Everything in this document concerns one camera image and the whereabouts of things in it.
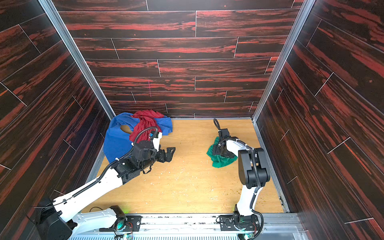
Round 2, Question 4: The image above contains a blue cloth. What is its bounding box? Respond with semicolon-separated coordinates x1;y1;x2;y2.
104;113;173;163

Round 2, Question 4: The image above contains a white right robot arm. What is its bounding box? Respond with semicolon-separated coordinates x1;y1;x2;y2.
211;129;271;218

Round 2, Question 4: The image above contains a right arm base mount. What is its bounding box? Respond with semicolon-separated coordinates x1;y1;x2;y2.
216;210;265;240

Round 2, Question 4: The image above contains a green cloth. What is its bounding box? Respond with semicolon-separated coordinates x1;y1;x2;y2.
207;137;238;168

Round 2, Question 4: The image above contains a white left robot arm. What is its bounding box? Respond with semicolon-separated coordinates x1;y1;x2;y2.
36;127;176;240

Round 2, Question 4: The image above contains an aluminium front rail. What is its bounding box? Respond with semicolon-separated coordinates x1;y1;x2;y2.
73;213;310;240

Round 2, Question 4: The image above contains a red cloth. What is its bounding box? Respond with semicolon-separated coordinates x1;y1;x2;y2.
130;110;165;142

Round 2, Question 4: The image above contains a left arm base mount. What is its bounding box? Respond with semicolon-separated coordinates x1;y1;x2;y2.
99;206;143;233

